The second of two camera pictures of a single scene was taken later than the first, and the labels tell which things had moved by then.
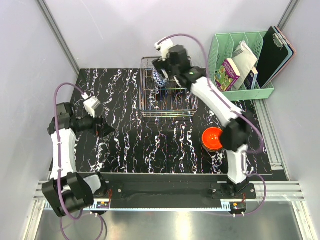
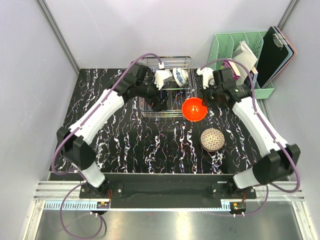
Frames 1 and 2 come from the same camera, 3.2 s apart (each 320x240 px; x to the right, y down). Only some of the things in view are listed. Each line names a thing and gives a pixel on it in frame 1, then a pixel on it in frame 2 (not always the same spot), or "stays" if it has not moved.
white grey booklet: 244,58 stays
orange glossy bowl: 211,139 -> 193,110
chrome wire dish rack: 172,100 stays
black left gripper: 107,129 -> 157,105
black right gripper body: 159,64 -> 211,95
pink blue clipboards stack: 292,54 stays
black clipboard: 273,51 stays
